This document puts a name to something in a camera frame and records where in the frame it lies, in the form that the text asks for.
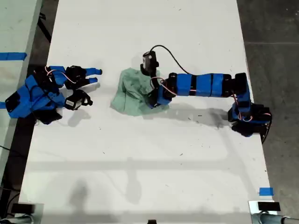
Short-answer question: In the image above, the pale green T-shirt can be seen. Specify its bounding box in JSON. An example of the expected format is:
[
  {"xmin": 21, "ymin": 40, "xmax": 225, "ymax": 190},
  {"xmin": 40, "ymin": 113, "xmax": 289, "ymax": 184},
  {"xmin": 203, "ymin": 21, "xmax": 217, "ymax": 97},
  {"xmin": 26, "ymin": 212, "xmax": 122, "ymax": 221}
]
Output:
[{"xmin": 110, "ymin": 67, "xmax": 170, "ymax": 117}]

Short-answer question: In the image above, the black stand leg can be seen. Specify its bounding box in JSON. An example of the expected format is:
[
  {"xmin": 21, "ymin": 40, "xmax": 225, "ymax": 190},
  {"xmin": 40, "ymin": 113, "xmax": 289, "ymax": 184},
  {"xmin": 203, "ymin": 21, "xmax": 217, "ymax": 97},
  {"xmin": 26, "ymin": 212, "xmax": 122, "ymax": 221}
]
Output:
[{"xmin": 38, "ymin": 13, "xmax": 52, "ymax": 44}]

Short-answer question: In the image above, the long blue tape strip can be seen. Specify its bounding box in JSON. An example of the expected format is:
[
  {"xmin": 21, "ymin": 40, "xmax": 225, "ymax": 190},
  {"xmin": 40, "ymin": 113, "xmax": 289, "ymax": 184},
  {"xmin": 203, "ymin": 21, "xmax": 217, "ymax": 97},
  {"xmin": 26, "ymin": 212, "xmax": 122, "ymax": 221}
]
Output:
[{"xmin": 0, "ymin": 52, "xmax": 28, "ymax": 62}]

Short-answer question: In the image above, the small black box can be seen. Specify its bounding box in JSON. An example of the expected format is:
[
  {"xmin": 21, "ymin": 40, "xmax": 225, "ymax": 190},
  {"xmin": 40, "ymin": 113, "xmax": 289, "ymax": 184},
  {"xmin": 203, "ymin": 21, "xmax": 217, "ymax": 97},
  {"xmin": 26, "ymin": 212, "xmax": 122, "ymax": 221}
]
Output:
[
  {"xmin": 11, "ymin": 203, "xmax": 36, "ymax": 214},
  {"xmin": 257, "ymin": 202, "xmax": 281, "ymax": 212}
]

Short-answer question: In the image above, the pale grey tube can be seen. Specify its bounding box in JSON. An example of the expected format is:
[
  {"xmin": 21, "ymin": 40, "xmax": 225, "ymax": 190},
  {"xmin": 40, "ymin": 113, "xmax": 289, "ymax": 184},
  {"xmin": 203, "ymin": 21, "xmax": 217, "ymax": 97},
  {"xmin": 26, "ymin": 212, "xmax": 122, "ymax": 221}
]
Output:
[
  {"xmin": 253, "ymin": 212, "xmax": 299, "ymax": 224},
  {"xmin": 0, "ymin": 214, "xmax": 31, "ymax": 224}
]

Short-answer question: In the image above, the camera black cable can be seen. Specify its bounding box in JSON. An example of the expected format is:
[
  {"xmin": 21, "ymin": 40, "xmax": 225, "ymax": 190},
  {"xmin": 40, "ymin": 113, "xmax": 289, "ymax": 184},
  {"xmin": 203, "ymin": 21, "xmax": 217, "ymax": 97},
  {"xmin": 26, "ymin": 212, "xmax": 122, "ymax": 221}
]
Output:
[{"xmin": 150, "ymin": 45, "xmax": 190, "ymax": 75}]

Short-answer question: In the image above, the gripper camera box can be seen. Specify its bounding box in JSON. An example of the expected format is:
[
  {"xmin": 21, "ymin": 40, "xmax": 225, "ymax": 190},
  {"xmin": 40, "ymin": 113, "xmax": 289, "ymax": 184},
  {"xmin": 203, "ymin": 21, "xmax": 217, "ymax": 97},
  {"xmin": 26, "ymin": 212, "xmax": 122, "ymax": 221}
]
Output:
[
  {"xmin": 64, "ymin": 98, "xmax": 81, "ymax": 110},
  {"xmin": 142, "ymin": 51, "xmax": 159, "ymax": 70}
]

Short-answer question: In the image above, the camera black stalk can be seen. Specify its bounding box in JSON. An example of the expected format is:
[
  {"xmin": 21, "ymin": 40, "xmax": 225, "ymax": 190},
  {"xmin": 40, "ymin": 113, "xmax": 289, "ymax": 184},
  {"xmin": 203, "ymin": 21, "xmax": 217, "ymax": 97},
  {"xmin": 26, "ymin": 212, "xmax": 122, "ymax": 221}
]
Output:
[
  {"xmin": 139, "ymin": 64, "xmax": 161, "ymax": 82},
  {"xmin": 74, "ymin": 89, "xmax": 93, "ymax": 106}
]

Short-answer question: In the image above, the blue tape square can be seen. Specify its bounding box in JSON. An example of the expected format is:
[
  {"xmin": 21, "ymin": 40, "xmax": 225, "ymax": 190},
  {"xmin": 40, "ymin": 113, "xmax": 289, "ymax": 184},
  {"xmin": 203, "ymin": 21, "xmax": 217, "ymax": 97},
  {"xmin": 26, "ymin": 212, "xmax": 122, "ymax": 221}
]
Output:
[{"xmin": 259, "ymin": 187, "xmax": 274, "ymax": 196}]

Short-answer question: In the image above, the pale side table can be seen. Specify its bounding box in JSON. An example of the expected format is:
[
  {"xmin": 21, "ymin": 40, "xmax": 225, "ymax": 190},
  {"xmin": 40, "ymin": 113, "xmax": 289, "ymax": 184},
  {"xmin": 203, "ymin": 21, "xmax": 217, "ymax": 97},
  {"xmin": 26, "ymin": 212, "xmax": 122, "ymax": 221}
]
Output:
[{"xmin": 0, "ymin": 0, "xmax": 43, "ymax": 180}]

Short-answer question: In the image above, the black floor box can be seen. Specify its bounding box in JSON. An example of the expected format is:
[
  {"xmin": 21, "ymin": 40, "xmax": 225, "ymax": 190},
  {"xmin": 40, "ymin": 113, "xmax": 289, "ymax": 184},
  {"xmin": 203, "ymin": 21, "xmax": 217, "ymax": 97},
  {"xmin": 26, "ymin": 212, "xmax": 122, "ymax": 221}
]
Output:
[{"xmin": 0, "ymin": 188, "xmax": 11, "ymax": 210}]

